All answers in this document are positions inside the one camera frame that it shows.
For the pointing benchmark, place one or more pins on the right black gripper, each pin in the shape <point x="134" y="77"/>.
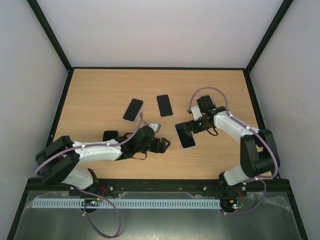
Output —
<point x="188" y="127"/>

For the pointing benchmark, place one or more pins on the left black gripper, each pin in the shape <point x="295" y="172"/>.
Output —
<point x="156" y="149"/>

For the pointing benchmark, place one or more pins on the black phone from pink case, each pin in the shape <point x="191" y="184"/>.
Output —
<point x="164" y="105"/>

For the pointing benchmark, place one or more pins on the pink phone case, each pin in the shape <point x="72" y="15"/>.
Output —
<point x="211" y="97"/>

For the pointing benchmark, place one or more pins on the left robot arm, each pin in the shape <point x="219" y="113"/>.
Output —
<point x="60" y="161"/>

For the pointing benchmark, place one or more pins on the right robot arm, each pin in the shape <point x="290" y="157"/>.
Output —
<point x="258" y="151"/>

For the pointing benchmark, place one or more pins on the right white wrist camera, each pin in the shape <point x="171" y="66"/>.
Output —
<point x="196" y="112"/>

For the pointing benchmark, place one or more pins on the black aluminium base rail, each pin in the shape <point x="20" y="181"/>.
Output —
<point x="205" y="188"/>

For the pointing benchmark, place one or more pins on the slotted grey cable duct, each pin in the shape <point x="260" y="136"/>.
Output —
<point x="73" y="203"/>

